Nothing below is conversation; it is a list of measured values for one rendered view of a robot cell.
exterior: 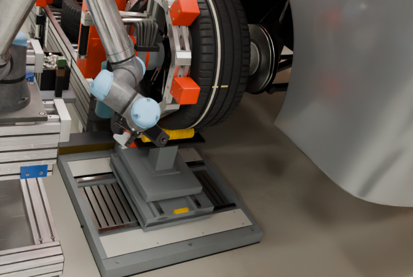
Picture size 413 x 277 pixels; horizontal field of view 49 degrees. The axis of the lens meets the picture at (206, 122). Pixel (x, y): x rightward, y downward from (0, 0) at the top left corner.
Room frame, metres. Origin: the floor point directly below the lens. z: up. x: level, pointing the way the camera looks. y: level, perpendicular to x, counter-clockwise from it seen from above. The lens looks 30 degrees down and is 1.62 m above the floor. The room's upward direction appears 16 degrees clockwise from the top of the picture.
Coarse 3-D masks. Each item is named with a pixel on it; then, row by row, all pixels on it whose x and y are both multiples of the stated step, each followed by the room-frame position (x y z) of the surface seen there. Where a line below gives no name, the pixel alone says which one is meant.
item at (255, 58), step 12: (252, 24) 2.08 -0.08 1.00; (252, 36) 2.06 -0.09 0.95; (264, 36) 1.99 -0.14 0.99; (252, 48) 2.00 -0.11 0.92; (264, 48) 1.97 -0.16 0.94; (252, 60) 1.96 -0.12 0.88; (264, 60) 1.95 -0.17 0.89; (252, 72) 1.98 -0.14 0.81; (264, 72) 1.93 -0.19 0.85; (252, 84) 1.97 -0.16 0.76; (264, 84) 1.94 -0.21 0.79
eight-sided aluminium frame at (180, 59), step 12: (132, 0) 1.93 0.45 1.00; (144, 0) 1.93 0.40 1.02; (156, 0) 1.75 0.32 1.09; (168, 0) 1.68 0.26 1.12; (168, 12) 1.65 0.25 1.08; (168, 24) 1.64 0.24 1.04; (168, 36) 1.62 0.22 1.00; (180, 36) 1.64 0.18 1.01; (180, 48) 1.62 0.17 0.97; (180, 60) 1.55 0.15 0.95; (168, 72) 1.57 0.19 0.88; (180, 72) 1.59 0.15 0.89; (168, 84) 1.56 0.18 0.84; (144, 96) 1.82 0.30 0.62; (168, 96) 1.55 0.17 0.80; (168, 108) 1.55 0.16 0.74
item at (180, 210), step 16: (112, 160) 1.91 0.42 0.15; (128, 176) 1.82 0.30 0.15; (128, 192) 1.72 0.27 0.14; (144, 208) 1.63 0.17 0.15; (160, 208) 1.62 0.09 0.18; (176, 208) 1.69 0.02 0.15; (192, 208) 1.71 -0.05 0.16; (208, 208) 1.74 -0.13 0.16; (144, 224) 1.55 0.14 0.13; (160, 224) 1.59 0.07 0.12; (176, 224) 1.64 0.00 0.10
